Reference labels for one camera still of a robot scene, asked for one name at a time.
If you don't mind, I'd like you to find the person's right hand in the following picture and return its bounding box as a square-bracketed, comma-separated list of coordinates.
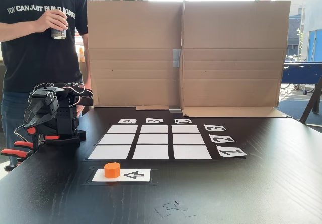
[33, 8, 69, 34]

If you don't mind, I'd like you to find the red white servo wire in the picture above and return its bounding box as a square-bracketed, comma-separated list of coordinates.
[64, 82, 86, 107]

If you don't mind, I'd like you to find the number 1 paper sheet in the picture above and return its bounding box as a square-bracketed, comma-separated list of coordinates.
[216, 145, 248, 158]

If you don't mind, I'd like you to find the number 2 paper sheet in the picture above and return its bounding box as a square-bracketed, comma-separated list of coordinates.
[209, 133, 236, 143]

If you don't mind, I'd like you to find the brown cardboard sheet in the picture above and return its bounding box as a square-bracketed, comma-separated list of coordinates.
[86, 0, 184, 111]
[181, 0, 291, 119]

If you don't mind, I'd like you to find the black stand leg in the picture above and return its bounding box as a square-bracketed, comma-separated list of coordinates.
[299, 77, 322, 124]

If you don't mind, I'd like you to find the white nine-square grid sheet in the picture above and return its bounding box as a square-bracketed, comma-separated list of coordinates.
[87, 124, 214, 161]

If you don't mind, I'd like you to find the silver drink can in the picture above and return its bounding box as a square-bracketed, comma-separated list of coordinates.
[51, 17, 68, 40]

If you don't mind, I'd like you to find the number 3 paper sheet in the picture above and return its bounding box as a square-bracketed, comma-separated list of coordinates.
[203, 124, 227, 132]

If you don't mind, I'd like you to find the person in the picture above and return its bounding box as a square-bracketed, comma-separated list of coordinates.
[0, 0, 93, 169]

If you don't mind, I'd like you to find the white arrow paper sheet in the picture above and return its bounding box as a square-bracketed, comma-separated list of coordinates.
[91, 168, 152, 183]

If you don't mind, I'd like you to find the round orange token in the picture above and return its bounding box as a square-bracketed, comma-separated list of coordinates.
[104, 162, 121, 179]

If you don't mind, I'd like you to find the red black clamp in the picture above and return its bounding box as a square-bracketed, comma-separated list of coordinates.
[14, 127, 42, 151]
[0, 147, 30, 172]

